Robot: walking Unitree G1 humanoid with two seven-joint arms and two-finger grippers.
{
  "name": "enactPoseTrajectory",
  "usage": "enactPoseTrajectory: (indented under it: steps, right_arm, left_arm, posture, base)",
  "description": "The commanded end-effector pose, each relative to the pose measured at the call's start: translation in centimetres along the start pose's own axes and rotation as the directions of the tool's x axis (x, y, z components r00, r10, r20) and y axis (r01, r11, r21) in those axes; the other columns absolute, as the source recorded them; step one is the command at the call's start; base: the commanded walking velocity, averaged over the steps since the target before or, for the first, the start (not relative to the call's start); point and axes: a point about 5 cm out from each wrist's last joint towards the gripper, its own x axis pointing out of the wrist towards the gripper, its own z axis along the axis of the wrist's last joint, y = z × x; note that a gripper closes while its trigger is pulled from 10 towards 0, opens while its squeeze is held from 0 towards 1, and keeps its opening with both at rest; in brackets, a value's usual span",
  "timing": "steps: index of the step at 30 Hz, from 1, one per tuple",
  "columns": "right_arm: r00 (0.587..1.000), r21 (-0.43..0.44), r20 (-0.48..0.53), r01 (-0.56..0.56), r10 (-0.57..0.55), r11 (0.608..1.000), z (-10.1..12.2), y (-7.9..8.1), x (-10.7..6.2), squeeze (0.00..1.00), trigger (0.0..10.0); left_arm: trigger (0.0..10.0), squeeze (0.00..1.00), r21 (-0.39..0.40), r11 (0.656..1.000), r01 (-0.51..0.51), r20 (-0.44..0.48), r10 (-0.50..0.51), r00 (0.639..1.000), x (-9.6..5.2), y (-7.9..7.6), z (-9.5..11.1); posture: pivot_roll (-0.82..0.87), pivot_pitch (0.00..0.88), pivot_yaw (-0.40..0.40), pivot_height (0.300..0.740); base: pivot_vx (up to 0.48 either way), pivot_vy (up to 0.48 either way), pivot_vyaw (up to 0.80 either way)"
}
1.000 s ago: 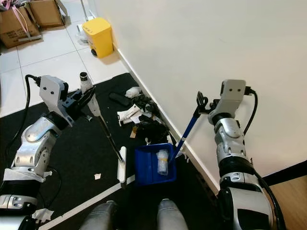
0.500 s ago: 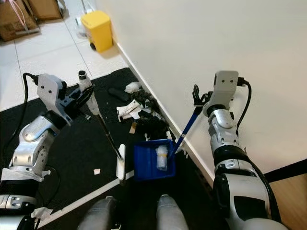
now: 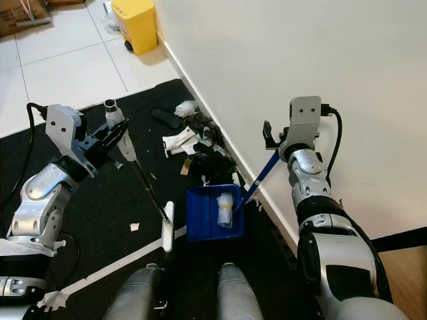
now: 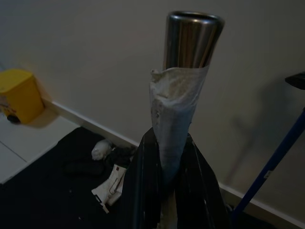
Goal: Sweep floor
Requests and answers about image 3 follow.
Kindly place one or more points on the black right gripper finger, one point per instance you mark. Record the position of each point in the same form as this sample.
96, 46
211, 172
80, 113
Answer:
269, 133

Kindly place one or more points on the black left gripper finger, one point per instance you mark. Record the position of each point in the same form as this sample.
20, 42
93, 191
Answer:
111, 156
112, 132

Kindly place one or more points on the black-shaft broom with white head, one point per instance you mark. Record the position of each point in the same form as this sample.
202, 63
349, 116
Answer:
167, 230

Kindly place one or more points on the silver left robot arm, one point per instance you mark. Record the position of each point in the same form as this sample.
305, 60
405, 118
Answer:
40, 200

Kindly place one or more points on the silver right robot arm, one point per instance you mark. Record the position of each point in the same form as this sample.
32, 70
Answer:
313, 200

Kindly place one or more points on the black floor mat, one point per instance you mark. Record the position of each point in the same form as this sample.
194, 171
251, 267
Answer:
147, 266

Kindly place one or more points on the black floor threshold strip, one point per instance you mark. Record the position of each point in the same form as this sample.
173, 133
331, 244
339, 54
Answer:
400, 238

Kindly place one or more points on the black oblong object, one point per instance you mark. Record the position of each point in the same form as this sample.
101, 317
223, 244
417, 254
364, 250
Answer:
165, 118

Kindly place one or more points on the white crumpled paper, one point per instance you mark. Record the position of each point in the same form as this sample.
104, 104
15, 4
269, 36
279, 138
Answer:
179, 142

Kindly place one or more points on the small white paper scrap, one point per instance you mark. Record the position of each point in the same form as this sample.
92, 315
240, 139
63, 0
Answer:
135, 226

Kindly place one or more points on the brown paper scrap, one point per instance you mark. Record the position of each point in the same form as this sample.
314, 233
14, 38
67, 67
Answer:
184, 168

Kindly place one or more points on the white crumpled tissue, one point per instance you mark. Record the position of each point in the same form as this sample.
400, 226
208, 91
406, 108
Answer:
185, 108

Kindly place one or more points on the crumpled clear plastic bottle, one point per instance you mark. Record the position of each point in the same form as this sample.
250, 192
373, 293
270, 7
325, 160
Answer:
225, 210

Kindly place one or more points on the white tape strip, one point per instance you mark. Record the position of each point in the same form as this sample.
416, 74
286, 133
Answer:
127, 260

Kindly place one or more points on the yellow plastic waste bin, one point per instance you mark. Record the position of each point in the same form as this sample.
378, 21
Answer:
137, 26

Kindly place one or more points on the grey left robot leg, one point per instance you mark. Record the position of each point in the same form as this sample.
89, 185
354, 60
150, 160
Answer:
132, 296

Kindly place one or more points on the grey robot leg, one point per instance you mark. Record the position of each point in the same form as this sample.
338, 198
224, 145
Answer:
132, 296
240, 296

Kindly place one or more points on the cardboard box with pink ribbon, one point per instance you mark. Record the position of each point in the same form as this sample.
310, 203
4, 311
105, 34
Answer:
23, 16

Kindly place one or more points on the grey right robot leg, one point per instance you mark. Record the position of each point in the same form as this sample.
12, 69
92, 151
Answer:
240, 296

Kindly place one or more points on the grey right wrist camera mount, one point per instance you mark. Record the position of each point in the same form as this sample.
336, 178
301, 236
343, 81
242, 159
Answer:
303, 116

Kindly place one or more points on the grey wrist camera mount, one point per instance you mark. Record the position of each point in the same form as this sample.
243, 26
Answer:
63, 130
303, 116

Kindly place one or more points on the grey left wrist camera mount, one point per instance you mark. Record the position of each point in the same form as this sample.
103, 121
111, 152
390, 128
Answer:
63, 130

